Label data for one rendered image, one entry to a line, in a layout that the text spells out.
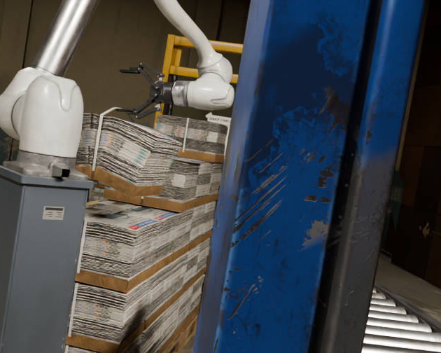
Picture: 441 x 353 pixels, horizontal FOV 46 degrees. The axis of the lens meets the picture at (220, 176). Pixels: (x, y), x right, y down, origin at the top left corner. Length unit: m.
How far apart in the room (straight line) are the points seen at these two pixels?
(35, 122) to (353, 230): 1.26
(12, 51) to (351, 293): 8.96
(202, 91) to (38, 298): 0.85
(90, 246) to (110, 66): 7.21
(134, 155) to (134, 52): 7.24
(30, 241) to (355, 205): 1.25
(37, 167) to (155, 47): 7.62
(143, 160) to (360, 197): 1.52
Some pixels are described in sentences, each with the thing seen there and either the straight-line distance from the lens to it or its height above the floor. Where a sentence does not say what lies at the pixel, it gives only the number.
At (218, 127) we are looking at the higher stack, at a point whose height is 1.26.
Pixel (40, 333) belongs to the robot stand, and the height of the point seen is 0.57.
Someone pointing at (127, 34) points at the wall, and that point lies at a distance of 9.04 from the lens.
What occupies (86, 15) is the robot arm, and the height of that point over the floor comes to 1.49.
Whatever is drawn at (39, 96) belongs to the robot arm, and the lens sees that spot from 1.48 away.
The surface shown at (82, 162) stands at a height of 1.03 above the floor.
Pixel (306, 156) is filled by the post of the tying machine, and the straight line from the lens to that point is 0.27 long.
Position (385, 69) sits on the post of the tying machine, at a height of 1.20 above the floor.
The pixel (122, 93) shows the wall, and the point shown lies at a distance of 8.92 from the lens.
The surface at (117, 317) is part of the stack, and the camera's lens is 1.92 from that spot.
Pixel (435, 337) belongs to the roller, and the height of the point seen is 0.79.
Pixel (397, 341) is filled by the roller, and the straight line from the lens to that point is 1.26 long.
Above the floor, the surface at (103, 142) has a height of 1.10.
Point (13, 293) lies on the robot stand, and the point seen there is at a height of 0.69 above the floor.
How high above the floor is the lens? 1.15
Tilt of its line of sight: 3 degrees down
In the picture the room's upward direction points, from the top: 9 degrees clockwise
